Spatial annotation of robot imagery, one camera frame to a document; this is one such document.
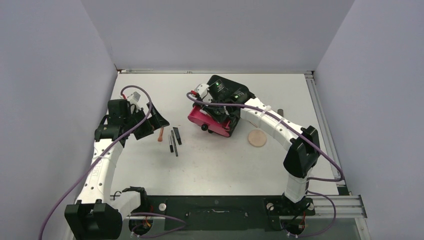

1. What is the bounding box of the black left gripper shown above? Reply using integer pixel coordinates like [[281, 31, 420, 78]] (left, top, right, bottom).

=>
[[124, 102, 169, 140]]

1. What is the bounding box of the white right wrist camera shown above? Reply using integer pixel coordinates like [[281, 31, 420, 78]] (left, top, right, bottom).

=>
[[194, 83, 210, 100]]

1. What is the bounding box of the pink drawer with black knob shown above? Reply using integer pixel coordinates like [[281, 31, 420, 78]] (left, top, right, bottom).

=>
[[187, 105, 231, 138]]

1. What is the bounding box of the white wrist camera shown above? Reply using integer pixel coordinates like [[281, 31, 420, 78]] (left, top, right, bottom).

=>
[[126, 91, 141, 106], [194, 83, 210, 100]]

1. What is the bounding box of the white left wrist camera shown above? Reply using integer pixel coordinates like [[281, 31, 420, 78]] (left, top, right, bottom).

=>
[[126, 91, 141, 106]]

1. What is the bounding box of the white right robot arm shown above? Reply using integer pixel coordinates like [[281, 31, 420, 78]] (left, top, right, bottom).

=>
[[187, 75, 320, 214]]

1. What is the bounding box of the round beige powder puff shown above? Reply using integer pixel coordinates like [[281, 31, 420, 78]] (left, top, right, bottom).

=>
[[247, 129, 267, 148]]

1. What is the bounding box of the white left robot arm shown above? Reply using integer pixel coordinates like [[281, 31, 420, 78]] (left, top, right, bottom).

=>
[[64, 99, 169, 240]]

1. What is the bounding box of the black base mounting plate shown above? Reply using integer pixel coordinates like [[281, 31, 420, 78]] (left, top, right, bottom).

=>
[[128, 195, 316, 235]]

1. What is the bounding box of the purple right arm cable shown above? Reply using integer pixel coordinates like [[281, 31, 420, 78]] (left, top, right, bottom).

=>
[[186, 91, 345, 239]]

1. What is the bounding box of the orange makeup brush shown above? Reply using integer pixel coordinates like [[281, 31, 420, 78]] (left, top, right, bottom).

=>
[[157, 127, 164, 142]]

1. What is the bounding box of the tan foundation tube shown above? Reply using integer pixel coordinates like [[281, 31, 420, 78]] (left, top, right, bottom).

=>
[[277, 108, 284, 117]]

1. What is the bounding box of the short black eyeliner pen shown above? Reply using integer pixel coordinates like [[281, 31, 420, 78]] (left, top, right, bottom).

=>
[[168, 135, 174, 153]]

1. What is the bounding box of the long black eyeliner pencil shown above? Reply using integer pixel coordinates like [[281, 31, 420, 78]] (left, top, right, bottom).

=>
[[170, 130, 179, 157]]

